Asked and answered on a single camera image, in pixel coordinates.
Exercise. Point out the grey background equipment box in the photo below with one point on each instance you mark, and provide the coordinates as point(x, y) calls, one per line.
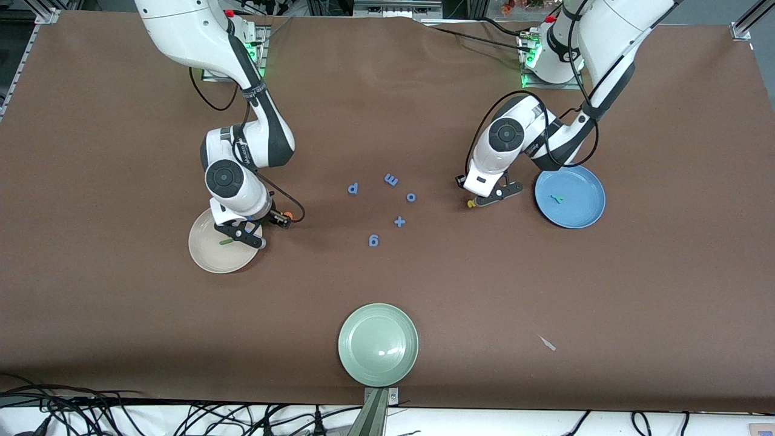
point(396, 7)

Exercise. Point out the blue letter m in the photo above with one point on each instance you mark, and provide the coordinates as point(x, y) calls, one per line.
point(391, 180)

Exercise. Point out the blue round plate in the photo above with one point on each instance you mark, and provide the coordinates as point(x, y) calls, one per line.
point(575, 206)

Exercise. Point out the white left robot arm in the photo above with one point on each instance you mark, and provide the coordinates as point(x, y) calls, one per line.
point(505, 134)

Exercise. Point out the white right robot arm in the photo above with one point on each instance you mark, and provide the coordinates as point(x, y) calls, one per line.
point(227, 178)

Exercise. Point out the brown table cover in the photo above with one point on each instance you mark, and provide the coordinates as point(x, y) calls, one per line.
point(387, 121)

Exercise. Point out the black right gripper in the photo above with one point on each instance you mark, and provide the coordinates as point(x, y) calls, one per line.
point(277, 216)

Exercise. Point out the beige round plate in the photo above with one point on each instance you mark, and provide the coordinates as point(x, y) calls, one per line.
point(218, 259)

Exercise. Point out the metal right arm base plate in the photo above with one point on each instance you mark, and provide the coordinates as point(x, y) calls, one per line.
point(264, 36)

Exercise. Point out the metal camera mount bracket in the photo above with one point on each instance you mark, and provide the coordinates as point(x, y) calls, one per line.
point(375, 412)

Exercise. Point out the white paper scrap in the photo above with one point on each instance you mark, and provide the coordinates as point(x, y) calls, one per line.
point(547, 343)

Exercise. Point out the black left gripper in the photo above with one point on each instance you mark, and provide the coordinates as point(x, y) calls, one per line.
point(461, 180)

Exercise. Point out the aluminium table edge rail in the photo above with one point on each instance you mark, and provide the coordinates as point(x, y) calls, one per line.
point(21, 60)

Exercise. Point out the aluminium corner bracket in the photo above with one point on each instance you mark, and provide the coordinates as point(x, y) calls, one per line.
point(742, 31)
point(48, 16)

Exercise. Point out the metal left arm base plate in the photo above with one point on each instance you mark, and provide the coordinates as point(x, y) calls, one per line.
point(533, 85)

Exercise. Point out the green round plate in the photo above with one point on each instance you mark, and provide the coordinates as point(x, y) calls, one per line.
point(378, 345)

